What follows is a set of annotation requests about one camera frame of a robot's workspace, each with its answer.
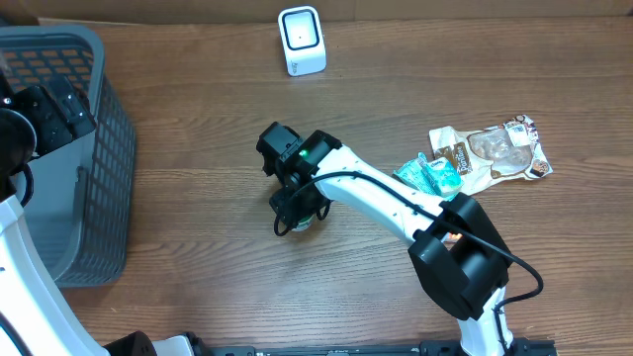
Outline green lid jar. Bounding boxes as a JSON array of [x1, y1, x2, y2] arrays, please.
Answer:
[[293, 215, 315, 232]]

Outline teal wipes packet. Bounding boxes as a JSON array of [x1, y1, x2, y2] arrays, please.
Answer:
[[393, 152, 441, 196]]

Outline orange Kleenex tissue pack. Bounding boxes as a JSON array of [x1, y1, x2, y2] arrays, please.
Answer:
[[443, 232, 463, 243]]

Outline beige snack pouch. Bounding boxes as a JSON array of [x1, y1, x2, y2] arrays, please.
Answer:
[[429, 115, 553, 195]]

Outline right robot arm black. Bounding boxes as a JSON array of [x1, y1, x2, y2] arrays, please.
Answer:
[[256, 123, 513, 355]]

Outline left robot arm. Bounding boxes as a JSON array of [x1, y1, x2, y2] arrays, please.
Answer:
[[1, 76, 212, 356]]

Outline white barcode scanner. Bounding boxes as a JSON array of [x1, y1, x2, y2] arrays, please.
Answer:
[[278, 5, 327, 77]]

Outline grey plastic basket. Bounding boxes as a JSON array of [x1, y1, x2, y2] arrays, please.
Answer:
[[1, 25, 136, 288]]

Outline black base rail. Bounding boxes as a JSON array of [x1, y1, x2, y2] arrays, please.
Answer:
[[210, 338, 559, 356]]

